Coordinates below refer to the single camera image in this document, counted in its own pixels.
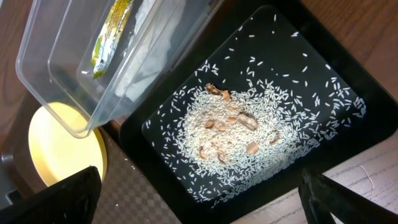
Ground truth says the black food waste tray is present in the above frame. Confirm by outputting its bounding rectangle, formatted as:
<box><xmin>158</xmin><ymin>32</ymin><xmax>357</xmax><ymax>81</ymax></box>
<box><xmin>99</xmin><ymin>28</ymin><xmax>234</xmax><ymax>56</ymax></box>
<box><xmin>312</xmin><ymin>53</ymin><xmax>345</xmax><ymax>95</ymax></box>
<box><xmin>119</xmin><ymin>1</ymin><xmax>397</xmax><ymax>223</ymax></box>

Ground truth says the pile of rice and peanuts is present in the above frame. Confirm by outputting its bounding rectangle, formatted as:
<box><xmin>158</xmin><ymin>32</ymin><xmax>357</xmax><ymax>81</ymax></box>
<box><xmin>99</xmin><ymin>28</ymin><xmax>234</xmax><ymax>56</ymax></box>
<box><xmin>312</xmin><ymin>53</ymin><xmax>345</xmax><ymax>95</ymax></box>
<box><xmin>143</xmin><ymin>6</ymin><xmax>367</xmax><ymax>207</ymax></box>

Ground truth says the dark brown serving tray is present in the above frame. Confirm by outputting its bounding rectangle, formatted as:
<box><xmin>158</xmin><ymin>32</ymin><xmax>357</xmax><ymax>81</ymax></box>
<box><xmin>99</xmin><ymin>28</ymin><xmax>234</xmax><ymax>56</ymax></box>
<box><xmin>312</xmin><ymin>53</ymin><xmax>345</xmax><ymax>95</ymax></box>
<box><xmin>1</xmin><ymin>128</ymin><xmax>179</xmax><ymax>224</ymax></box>

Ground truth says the white paper napkin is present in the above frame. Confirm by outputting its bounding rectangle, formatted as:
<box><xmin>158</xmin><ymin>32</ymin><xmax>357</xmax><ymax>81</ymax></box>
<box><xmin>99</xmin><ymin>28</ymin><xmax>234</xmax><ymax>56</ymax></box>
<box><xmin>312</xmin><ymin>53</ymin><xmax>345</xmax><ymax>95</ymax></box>
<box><xmin>115</xmin><ymin>0</ymin><xmax>187</xmax><ymax>101</ymax></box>

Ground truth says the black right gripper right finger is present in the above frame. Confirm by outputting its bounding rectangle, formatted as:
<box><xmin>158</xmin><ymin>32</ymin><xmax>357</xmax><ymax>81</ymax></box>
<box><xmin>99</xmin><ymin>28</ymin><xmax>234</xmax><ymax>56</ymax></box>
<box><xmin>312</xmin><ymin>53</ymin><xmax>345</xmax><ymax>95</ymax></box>
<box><xmin>298</xmin><ymin>169</ymin><xmax>397</xmax><ymax>224</ymax></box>

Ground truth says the yellow round plate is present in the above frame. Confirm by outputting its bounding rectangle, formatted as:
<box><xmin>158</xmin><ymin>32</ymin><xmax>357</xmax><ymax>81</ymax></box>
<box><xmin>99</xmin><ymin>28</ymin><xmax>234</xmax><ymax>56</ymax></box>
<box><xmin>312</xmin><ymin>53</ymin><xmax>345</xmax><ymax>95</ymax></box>
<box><xmin>28</xmin><ymin>106</ymin><xmax>108</xmax><ymax>187</ymax></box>

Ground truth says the clear plastic waste bin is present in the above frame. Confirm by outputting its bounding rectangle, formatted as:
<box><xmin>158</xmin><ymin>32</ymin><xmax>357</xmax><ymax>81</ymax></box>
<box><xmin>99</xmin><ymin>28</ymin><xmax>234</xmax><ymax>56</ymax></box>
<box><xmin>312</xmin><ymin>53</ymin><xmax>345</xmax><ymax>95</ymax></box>
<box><xmin>16</xmin><ymin>0</ymin><xmax>221</xmax><ymax>138</ymax></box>

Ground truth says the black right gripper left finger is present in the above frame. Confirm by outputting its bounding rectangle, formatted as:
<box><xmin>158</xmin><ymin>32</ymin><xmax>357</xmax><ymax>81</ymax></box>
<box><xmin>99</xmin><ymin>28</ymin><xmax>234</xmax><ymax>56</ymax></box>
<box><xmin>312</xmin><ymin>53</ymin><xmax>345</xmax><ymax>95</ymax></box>
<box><xmin>1</xmin><ymin>166</ymin><xmax>102</xmax><ymax>224</ymax></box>

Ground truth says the green snack wrapper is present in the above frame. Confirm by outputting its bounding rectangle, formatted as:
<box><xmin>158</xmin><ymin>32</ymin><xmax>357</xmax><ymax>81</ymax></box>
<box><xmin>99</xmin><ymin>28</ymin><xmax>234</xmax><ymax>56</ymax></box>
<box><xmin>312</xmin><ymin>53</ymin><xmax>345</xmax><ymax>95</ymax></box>
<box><xmin>90</xmin><ymin>0</ymin><xmax>134</xmax><ymax>79</ymax></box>

